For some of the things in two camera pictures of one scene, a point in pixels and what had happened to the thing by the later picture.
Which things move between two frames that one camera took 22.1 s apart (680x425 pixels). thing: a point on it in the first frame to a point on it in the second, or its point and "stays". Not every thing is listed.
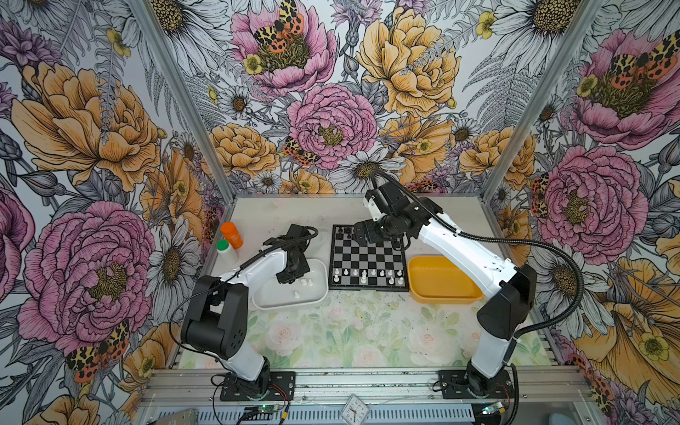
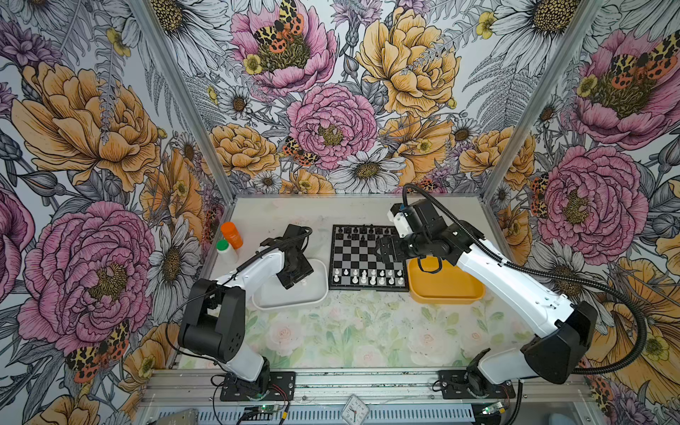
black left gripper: (304, 269) stays
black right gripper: (373, 235) to (397, 251)
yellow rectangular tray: (434, 280) stays
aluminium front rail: (176, 385) stays
